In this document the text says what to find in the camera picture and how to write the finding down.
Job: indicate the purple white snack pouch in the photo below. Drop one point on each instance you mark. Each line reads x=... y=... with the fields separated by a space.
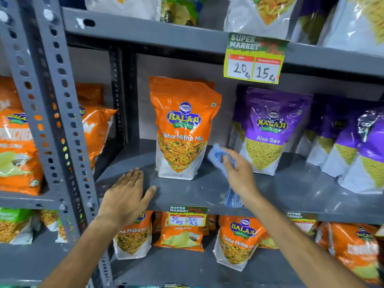
x=310 y=22

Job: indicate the large yellow green price tag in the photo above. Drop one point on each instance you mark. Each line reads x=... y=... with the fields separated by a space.
x=255 y=61

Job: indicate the grey slotted rack post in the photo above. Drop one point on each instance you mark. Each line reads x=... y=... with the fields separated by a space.
x=124 y=95
x=49 y=116

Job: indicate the blue cleaning cloth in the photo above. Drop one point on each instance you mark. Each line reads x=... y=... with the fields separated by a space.
x=214 y=157

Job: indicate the person's left hand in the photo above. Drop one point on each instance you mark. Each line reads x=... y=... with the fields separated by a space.
x=123 y=203

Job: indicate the person's left middle finger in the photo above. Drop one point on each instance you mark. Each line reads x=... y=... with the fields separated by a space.
x=130 y=182

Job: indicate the person's left thumb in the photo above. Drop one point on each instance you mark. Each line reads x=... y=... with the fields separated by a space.
x=148 y=196

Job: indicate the person's right thumb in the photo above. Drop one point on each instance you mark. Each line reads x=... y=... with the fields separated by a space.
x=226 y=168

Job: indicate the small yellow green price tag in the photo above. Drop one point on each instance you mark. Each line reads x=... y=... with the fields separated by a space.
x=303 y=223
x=187 y=217
x=175 y=286

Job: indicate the person's right hand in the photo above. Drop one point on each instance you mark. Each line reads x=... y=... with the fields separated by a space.
x=241 y=179

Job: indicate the grey metal shelf board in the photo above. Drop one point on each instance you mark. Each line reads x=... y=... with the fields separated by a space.
x=27 y=200
x=27 y=260
x=285 y=194
x=186 y=35
x=192 y=269

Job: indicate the orange mixed snack pouch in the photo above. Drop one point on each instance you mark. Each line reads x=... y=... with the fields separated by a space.
x=133 y=241
x=237 y=245
x=183 y=128
x=204 y=83

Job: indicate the green white snack pouch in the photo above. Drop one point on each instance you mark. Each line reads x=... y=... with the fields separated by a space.
x=50 y=220
x=15 y=226
x=61 y=233

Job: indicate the green snack packet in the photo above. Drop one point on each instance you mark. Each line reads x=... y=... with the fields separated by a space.
x=181 y=10

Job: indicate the orange chips packet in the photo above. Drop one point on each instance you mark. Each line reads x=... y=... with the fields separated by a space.
x=180 y=238
x=16 y=146
x=211 y=224
x=268 y=241
x=357 y=251
x=91 y=94
x=322 y=235
x=97 y=131

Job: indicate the person's left little finger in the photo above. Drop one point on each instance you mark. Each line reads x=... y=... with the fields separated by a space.
x=115 y=187

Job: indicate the row of purple snack pouches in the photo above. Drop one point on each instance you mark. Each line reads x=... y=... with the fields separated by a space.
x=276 y=128

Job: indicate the person's left forearm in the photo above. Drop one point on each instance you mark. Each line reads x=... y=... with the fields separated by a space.
x=82 y=254

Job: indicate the person's right forearm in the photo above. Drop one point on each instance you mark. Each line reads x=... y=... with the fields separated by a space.
x=300 y=248

